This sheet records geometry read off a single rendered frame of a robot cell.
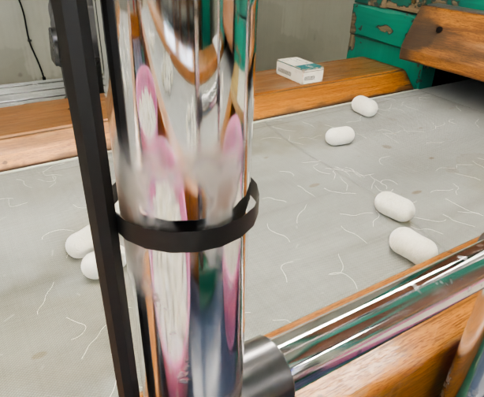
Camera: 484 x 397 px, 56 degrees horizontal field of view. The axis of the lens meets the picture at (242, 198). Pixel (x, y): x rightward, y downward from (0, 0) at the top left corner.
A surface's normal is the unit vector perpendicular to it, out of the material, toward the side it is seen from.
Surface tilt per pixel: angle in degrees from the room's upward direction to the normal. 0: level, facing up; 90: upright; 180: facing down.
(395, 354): 0
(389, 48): 88
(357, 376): 0
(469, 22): 67
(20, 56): 90
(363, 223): 0
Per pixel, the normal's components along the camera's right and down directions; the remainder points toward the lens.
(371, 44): -0.85, 0.22
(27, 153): 0.39, -0.29
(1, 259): 0.03, -0.86
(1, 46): 0.48, 0.45
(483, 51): -0.78, -0.11
